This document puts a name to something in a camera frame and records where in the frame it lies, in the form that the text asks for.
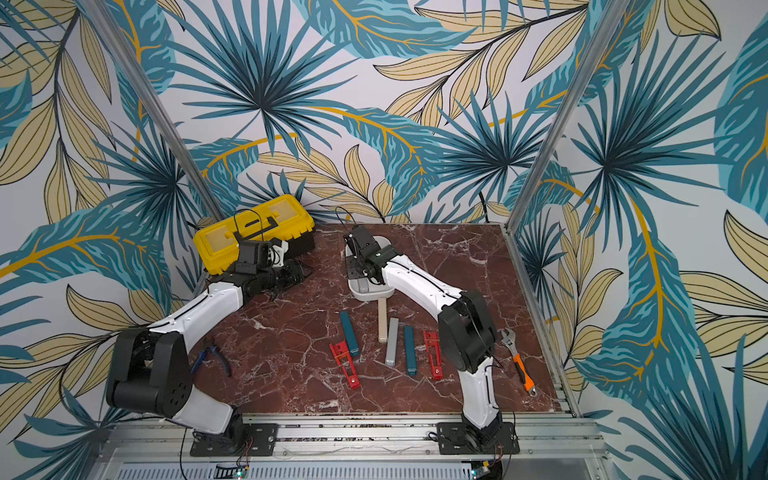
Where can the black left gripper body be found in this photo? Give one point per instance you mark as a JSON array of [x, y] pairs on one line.
[[281, 277]]

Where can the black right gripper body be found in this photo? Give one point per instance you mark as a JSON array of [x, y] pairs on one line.
[[357, 264]]

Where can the white plastic storage box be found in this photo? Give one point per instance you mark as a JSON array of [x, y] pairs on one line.
[[362, 288]]

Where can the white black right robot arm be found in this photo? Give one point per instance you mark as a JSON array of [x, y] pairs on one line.
[[467, 333]]

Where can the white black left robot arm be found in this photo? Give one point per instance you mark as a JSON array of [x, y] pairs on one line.
[[150, 371]]

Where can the beige wooden block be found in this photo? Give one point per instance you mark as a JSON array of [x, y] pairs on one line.
[[382, 320]]

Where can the yellow black toolbox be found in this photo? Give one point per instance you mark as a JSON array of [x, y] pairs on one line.
[[282, 218]]

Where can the teal block left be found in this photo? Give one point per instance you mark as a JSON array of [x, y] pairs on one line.
[[349, 333]]

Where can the teal block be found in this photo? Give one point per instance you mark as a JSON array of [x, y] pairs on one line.
[[410, 353], [349, 333]]

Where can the teal block right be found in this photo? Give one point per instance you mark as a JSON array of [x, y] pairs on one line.
[[410, 353]]

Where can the red clip tool left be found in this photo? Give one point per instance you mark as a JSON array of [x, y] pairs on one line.
[[343, 359]]

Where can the red clip tool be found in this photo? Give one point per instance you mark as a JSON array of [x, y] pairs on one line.
[[432, 344], [343, 359]]

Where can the red clip tool right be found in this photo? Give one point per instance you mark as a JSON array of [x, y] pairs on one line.
[[432, 344]]

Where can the orange adjustable wrench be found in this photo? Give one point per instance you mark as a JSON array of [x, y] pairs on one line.
[[508, 339]]

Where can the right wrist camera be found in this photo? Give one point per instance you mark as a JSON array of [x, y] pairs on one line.
[[361, 242]]

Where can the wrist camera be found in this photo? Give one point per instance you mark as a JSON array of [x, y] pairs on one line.
[[361, 242], [260, 255]]

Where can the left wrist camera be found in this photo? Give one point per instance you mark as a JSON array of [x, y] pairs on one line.
[[260, 255]]

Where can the blue handled pliers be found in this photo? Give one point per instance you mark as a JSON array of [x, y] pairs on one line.
[[210, 349]]

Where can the left aluminium corner post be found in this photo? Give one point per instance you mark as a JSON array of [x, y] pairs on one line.
[[107, 27]]

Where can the aluminium corner post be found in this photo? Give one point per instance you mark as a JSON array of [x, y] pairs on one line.
[[107, 27], [594, 49]]

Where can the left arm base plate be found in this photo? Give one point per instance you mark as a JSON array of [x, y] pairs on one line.
[[252, 439]]

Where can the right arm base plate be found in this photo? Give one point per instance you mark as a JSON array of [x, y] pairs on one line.
[[460, 438]]

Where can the aluminium front rail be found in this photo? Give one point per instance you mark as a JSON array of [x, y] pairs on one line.
[[551, 446]]

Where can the right aluminium corner post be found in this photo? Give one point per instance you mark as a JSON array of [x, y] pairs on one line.
[[594, 49]]

